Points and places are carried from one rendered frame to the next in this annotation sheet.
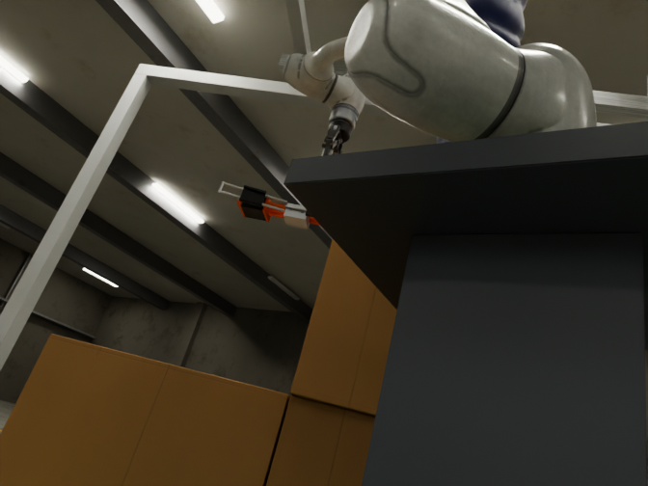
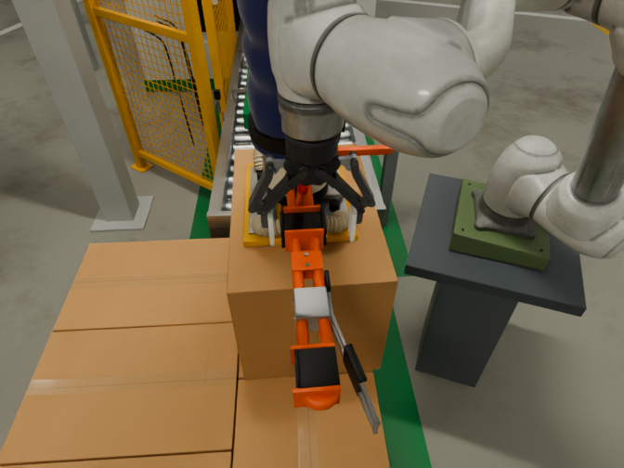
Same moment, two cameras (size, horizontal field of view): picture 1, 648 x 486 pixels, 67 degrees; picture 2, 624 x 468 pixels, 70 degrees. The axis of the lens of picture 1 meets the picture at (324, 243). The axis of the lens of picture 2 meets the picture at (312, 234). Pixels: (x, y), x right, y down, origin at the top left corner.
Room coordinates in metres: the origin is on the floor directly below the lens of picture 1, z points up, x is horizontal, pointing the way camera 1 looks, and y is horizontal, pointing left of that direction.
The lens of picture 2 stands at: (1.46, 0.58, 1.74)
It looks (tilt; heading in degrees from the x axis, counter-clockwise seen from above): 43 degrees down; 254
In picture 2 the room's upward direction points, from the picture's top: straight up
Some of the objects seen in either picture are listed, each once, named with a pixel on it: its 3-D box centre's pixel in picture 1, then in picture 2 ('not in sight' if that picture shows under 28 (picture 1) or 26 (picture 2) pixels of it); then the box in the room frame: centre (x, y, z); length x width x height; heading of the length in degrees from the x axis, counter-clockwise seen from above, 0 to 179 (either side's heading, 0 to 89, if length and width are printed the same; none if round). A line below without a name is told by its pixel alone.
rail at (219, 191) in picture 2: not in sight; (235, 98); (1.23, -1.92, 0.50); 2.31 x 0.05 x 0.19; 78
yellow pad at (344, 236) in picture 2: not in sight; (331, 192); (1.14, -0.34, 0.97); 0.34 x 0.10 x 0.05; 79
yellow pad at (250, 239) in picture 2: not in sight; (262, 196); (1.33, -0.38, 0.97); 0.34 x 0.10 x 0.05; 79
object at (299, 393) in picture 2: (256, 207); (314, 374); (1.35, 0.23, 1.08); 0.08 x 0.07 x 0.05; 79
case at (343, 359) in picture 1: (434, 356); (304, 253); (1.22, -0.35, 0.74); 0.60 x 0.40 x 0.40; 80
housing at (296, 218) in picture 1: (297, 216); (311, 308); (1.32, 0.10, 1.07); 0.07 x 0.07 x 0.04; 79
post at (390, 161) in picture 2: not in sight; (392, 149); (0.54, -1.17, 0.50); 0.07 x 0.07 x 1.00; 78
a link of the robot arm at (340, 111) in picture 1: (342, 120); (311, 110); (1.31, 0.05, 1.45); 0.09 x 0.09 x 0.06
